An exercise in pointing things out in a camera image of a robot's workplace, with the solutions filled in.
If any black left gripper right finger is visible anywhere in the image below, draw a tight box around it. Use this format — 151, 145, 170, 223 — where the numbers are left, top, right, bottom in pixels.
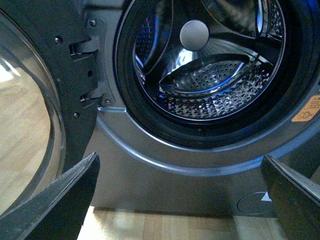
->
260, 155, 320, 240

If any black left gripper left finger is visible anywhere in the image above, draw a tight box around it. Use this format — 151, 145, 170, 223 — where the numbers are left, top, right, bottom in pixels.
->
0, 152, 101, 240

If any washing machine glass door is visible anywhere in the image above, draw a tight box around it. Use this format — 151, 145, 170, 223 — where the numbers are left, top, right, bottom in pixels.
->
0, 0, 100, 215

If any dark grey washing machine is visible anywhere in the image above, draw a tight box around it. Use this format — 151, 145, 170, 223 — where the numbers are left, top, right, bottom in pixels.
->
82, 0, 320, 216

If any white tape piece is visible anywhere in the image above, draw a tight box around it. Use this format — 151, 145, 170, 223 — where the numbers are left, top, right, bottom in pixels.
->
261, 191, 272, 202

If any orange warning sticker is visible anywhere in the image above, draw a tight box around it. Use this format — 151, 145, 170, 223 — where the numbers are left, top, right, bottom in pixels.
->
291, 95, 320, 122

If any stainless steel washer drum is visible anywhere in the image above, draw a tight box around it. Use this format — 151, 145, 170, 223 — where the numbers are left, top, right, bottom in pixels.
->
132, 0, 286, 122

